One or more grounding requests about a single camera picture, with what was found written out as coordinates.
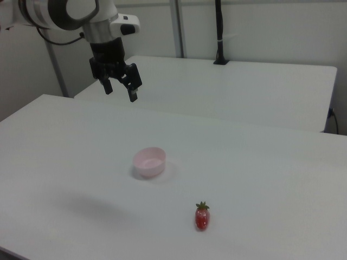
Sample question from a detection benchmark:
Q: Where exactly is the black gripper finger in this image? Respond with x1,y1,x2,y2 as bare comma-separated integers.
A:
100,76,114,95
120,63,143,103

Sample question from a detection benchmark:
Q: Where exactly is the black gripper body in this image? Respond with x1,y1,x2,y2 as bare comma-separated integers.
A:
89,37,127,81

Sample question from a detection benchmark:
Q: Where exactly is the red toy strawberry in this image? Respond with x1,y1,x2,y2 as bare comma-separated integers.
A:
194,200,211,231

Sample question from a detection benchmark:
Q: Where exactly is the pink plastic bowl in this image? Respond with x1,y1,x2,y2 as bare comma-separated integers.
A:
132,146,167,179

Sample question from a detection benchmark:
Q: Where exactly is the white side table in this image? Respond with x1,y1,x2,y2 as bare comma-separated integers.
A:
73,55,338,133

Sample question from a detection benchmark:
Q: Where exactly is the black pole with clamp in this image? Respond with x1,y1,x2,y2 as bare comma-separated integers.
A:
213,0,230,66

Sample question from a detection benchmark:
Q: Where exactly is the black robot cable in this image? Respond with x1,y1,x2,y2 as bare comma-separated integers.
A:
35,25,85,46

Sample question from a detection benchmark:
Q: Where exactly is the aluminium frame post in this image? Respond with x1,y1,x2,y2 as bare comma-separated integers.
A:
170,0,188,58

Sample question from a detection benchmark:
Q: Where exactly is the black wall cable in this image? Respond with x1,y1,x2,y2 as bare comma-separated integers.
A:
328,108,339,134

